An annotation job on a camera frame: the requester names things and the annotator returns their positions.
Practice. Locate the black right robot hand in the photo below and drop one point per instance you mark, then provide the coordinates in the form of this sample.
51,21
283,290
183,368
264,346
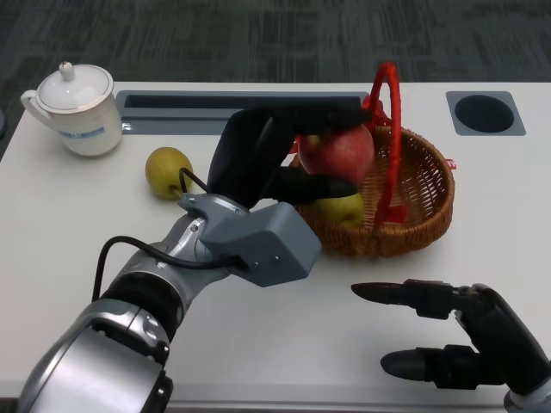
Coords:
499,335

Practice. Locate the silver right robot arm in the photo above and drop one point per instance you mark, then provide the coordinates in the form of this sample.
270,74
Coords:
534,402

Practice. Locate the white lidded porcelain mug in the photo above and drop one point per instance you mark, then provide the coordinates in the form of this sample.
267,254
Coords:
82,116

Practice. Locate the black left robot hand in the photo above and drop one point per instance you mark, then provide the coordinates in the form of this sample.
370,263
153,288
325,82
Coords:
245,159

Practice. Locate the red apple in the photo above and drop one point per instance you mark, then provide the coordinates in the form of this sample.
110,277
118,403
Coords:
340,150

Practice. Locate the green pear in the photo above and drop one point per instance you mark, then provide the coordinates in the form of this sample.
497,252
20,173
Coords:
163,168
344,208

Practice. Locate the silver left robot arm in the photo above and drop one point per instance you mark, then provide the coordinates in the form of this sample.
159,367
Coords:
86,357

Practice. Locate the grey round table grommet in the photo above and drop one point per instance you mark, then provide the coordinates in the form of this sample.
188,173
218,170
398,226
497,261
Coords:
486,112

